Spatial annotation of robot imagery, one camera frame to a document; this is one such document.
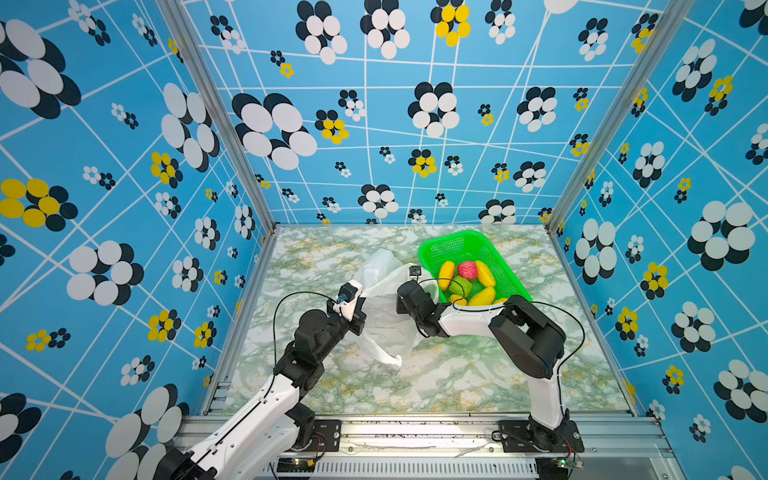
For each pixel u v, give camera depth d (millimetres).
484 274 994
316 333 568
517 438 721
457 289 966
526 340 516
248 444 469
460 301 937
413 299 739
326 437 724
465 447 725
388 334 902
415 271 847
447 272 1012
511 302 560
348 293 619
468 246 1113
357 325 670
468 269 990
